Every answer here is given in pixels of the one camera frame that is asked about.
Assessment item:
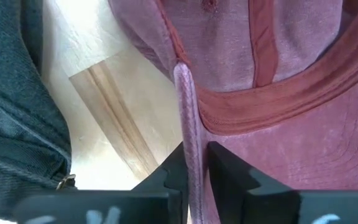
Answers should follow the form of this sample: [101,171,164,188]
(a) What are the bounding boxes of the dark grey baseball cap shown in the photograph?
[0,0,77,222]

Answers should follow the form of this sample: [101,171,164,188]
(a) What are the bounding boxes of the maroon baseball cap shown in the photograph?
[107,0,358,224]

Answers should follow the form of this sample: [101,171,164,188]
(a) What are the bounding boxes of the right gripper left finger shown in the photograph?
[14,141,189,224]

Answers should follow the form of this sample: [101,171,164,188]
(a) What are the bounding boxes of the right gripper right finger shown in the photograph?
[208,141,358,224]

